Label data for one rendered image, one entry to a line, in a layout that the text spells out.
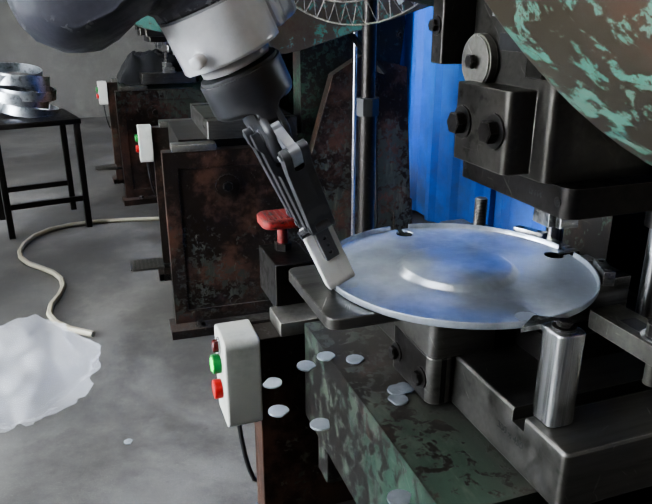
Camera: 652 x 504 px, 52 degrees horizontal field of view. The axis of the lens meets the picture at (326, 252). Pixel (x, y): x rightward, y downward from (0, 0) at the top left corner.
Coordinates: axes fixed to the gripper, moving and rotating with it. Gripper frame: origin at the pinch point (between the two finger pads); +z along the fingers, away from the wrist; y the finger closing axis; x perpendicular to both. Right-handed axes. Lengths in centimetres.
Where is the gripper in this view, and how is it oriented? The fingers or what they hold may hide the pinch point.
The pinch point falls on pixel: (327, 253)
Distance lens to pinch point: 66.6
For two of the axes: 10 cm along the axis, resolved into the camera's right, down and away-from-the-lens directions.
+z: 3.8, 8.0, 4.5
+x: 8.5, -5.0, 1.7
